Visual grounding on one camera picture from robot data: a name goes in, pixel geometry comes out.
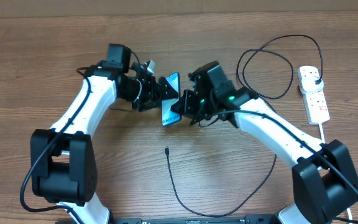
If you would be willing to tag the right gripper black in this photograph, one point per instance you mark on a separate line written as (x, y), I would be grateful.
(187, 105)

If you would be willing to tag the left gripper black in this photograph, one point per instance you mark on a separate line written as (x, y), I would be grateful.
(153, 95)

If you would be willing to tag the blue Galaxy smartphone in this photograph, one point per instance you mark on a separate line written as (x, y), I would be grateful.
(168, 116)

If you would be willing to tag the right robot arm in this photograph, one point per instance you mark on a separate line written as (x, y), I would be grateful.
(324, 179)

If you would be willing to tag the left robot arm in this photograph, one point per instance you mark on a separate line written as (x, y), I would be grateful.
(63, 166)

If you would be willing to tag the white charger plug adapter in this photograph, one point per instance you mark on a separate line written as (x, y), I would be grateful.
(310, 85)

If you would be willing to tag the white power strip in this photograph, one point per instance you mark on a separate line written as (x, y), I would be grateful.
(315, 103)

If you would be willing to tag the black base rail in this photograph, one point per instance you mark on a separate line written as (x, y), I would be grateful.
(248, 219)

